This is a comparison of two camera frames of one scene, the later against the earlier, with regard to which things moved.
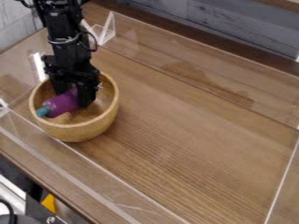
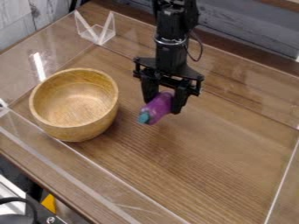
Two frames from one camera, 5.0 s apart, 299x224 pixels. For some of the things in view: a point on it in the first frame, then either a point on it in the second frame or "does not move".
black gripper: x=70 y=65 -> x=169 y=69
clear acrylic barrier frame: x=189 y=126 does not move
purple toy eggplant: x=61 y=104 -> x=157 y=109
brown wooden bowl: x=89 y=122 does not move
